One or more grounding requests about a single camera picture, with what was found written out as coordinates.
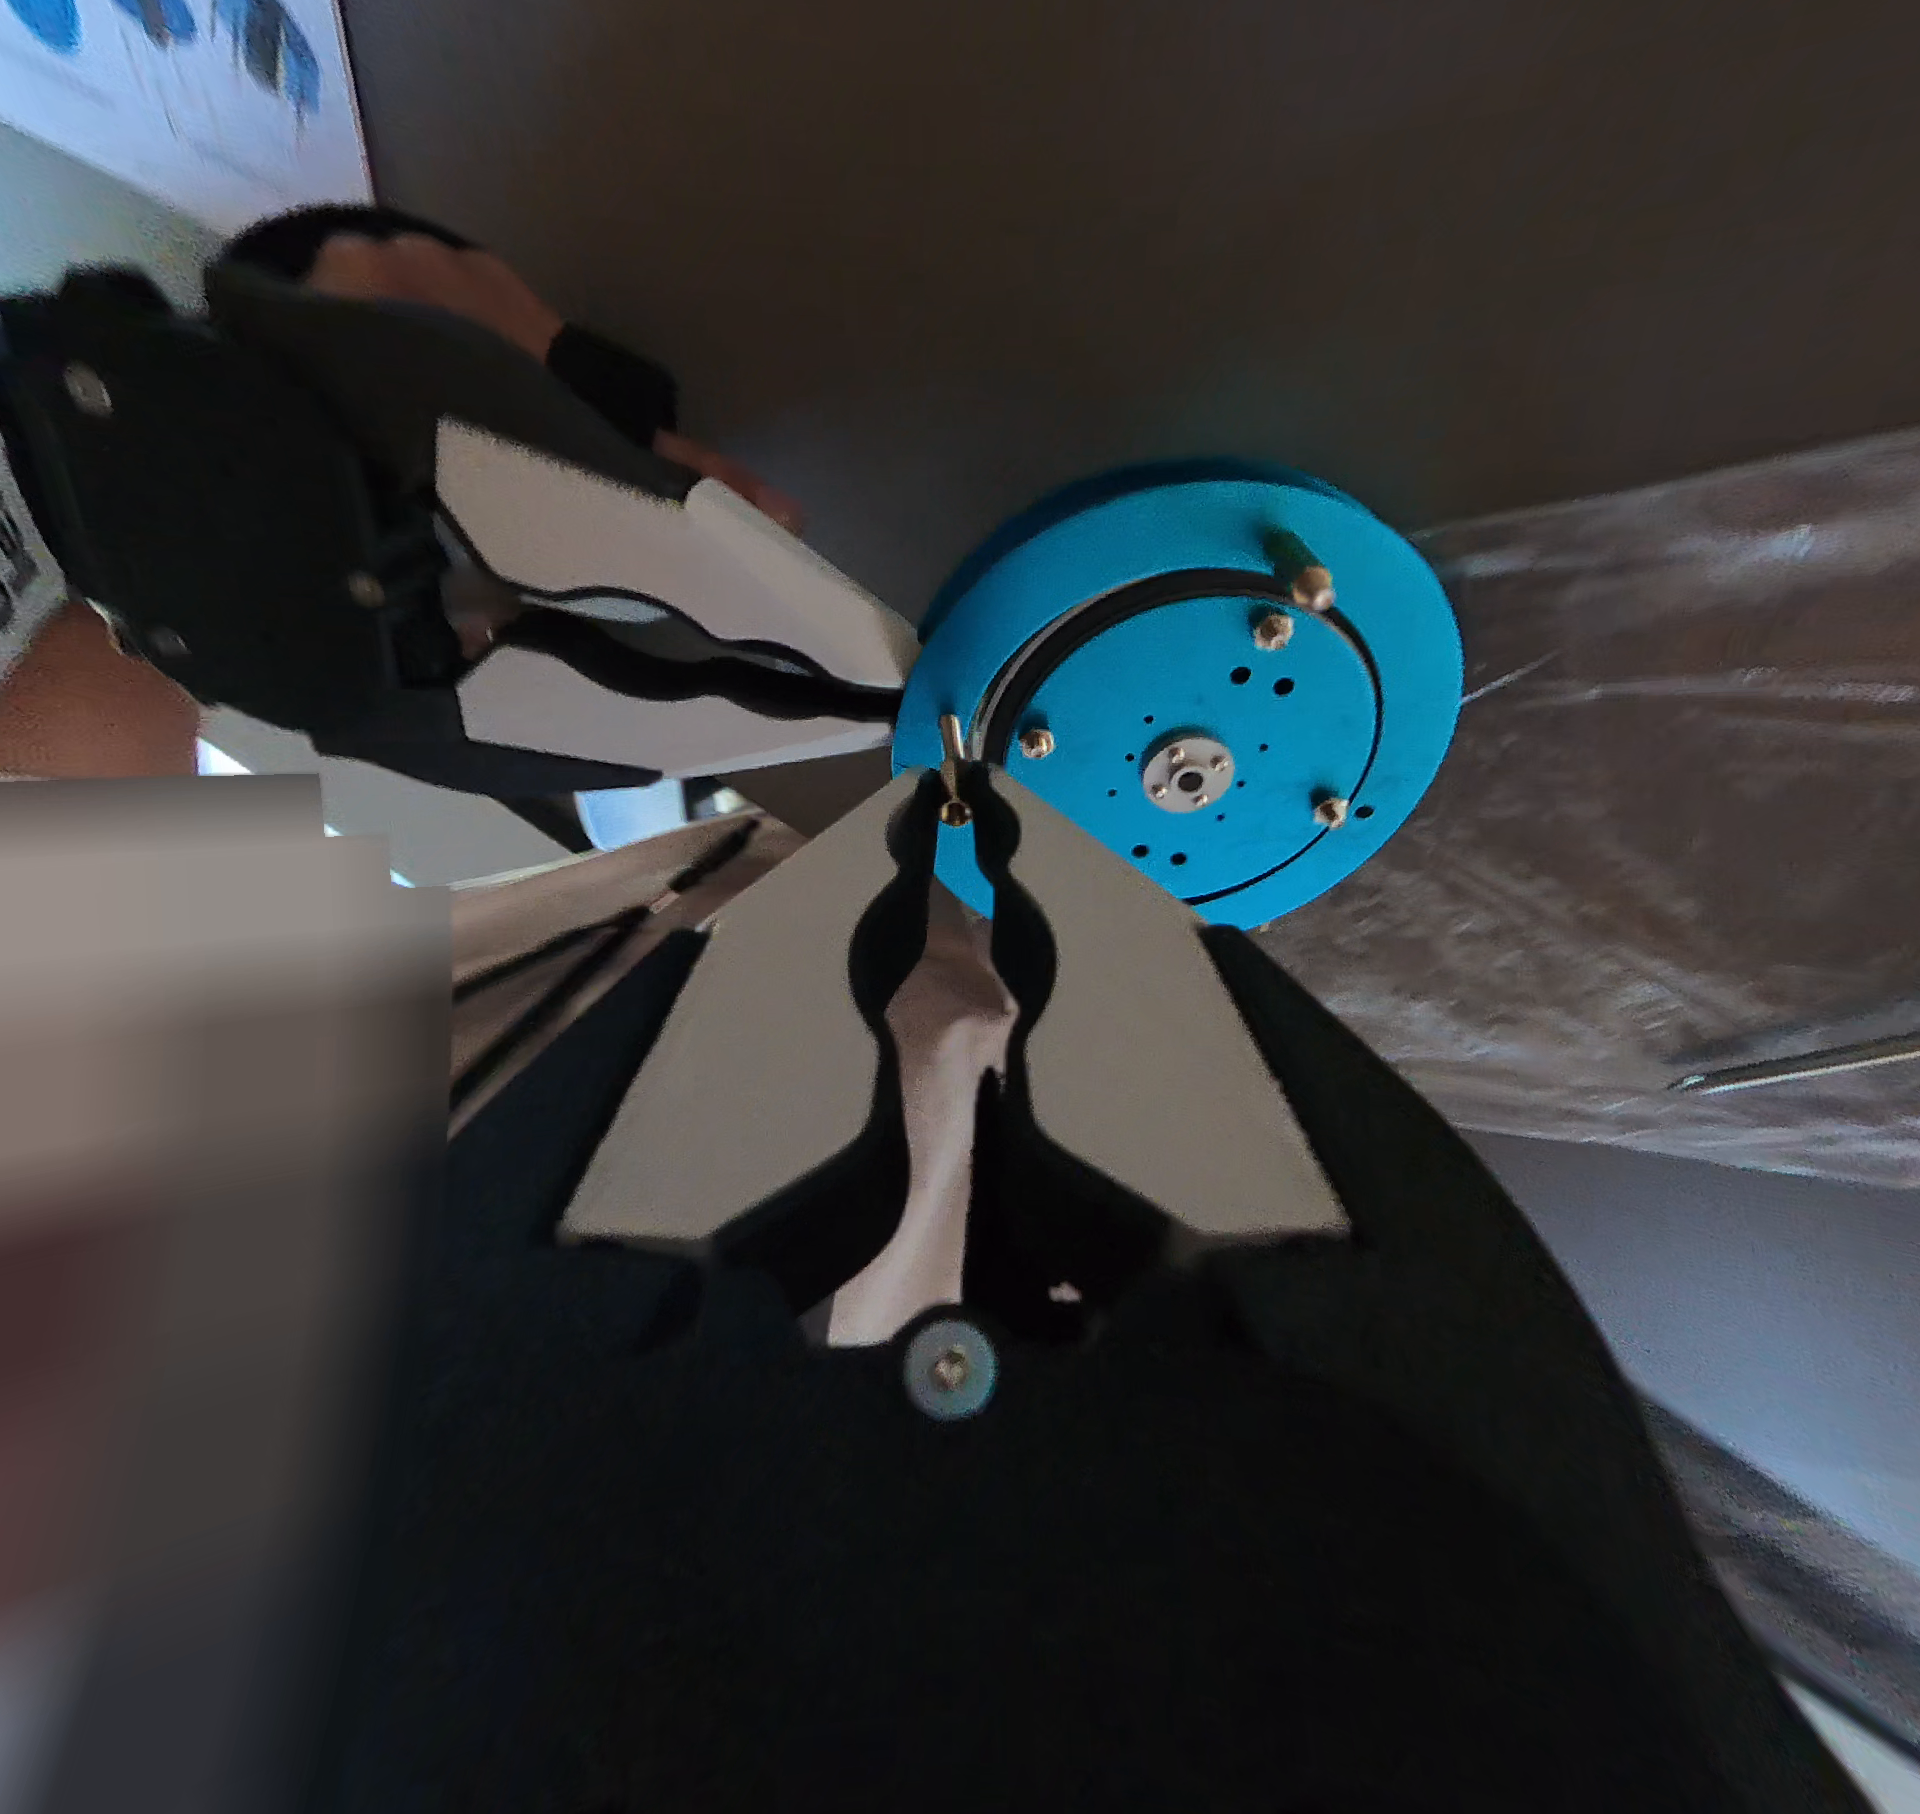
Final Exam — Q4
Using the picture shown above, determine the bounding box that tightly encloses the person's left hand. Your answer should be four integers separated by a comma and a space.
305, 229, 808, 538

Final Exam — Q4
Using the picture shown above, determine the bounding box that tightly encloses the person's beige shirt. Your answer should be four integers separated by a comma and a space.
827, 927, 1025, 1349

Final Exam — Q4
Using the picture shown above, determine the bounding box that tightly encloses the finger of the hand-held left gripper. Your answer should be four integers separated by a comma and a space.
434, 414, 924, 694
453, 626, 900, 793

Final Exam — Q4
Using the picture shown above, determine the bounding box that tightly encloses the grey desk with wooden edge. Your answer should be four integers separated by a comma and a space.
195, 0, 1920, 1814

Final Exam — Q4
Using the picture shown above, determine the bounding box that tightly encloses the clear plastic bag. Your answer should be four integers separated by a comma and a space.
1263, 430, 1920, 1710

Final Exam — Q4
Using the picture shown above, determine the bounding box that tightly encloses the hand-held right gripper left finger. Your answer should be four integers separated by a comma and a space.
557, 774, 945, 1245

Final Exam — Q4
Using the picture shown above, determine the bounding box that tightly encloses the blue round metal turntable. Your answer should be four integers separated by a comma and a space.
891, 463, 1465, 930

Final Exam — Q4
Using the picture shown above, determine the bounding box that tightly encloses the person's left forearm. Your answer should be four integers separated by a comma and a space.
0, 599, 203, 781

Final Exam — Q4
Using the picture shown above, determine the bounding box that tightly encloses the assembly instruction sheet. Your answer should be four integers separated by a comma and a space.
0, 0, 376, 239

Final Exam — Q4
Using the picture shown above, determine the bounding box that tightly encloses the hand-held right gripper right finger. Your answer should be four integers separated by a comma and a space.
964, 766, 1352, 1248

